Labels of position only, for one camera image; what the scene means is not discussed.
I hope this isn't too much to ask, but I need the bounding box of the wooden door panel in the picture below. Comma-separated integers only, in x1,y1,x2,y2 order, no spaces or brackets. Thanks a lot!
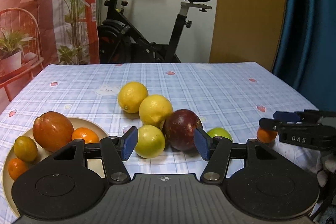
210,0,286,70

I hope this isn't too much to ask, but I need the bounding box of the printed room backdrop cloth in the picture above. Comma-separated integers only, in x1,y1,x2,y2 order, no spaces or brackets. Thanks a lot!
1,0,99,109

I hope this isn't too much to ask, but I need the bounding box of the yellow-green round fruit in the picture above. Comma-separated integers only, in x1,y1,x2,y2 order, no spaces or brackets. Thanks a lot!
135,125,166,159

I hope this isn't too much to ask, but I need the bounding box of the yellow lemon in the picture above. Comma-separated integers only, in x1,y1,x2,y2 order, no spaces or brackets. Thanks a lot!
139,94,173,127
117,82,149,114

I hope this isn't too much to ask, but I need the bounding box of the small orange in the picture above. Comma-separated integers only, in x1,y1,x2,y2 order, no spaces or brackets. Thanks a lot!
7,158,28,181

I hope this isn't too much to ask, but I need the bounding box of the blue curtain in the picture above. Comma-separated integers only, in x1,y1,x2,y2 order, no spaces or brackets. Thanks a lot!
272,0,335,111

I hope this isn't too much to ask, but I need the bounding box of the red apple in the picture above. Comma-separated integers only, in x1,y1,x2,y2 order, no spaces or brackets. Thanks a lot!
33,111,74,152

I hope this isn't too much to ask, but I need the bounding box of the orange tangerine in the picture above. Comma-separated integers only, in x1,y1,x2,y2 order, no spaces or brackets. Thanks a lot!
71,127,100,144
257,127,277,144

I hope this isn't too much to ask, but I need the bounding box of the black exercise bike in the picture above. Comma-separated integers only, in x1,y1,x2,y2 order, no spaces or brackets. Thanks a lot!
97,0,212,64

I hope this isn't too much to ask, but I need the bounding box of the gloved right hand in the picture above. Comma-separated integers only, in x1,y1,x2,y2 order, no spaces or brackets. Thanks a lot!
317,151,335,188

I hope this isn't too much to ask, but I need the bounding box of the blue plaid tablecloth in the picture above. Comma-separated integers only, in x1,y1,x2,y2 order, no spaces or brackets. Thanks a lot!
0,61,322,224

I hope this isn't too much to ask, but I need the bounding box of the green round fruit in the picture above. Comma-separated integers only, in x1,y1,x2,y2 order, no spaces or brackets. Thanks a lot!
207,127,233,141

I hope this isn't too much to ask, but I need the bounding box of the orange tangerine front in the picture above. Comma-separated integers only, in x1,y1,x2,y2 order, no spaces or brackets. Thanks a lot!
71,127,100,144

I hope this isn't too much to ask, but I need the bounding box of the yellow-orange citrus fruit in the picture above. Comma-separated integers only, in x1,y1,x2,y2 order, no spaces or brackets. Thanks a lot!
13,136,38,162

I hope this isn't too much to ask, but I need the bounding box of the cream round plate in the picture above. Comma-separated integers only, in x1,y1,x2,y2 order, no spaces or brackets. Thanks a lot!
1,117,108,219

